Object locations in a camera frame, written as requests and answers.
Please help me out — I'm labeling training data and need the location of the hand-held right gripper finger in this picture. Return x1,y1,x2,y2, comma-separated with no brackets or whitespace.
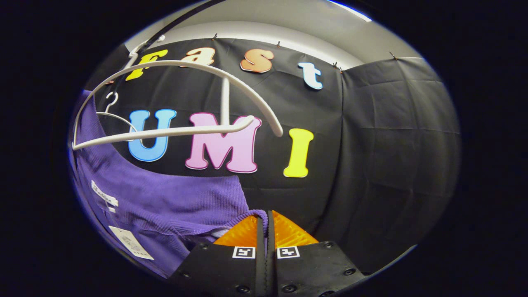
267,210,368,297
171,214,269,297

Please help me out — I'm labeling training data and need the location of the purple ribbed jacket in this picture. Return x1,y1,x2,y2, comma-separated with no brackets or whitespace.
68,90,269,279

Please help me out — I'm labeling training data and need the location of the white plastic hanger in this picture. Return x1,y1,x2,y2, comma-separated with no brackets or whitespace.
71,37,284,151
97,92,143,145

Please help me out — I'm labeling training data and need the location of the black clothes rack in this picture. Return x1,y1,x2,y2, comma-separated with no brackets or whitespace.
124,0,225,54

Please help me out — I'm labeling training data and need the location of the black backdrop cloth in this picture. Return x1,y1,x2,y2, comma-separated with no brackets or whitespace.
82,37,462,275

